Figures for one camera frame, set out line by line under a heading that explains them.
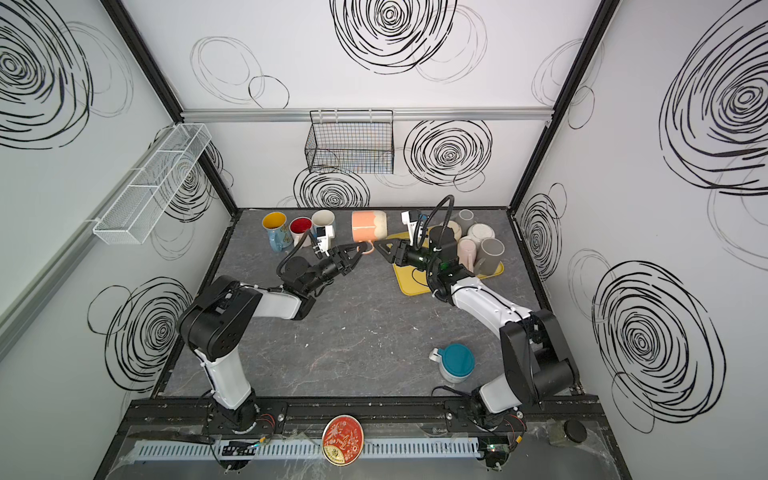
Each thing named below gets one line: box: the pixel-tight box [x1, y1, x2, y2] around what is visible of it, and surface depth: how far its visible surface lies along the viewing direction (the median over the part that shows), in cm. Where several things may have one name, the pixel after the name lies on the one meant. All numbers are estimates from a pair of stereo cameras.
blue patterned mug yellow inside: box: [261, 211, 293, 252], surface depth 104 cm
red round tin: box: [321, 414, 364, 467], surface depth 69 cm
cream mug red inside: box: [289, 216, 313, 248], surface depth 107 cm
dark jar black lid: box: [547, 418, 587, 447], surface depth 66 cm
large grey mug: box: [474, 238, 505, 275], surface depth 96 cm
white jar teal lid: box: [429, 343, 476, 383], surface depth 77 cm
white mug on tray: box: [467, 221, 495, 243], surface depth 104 cm
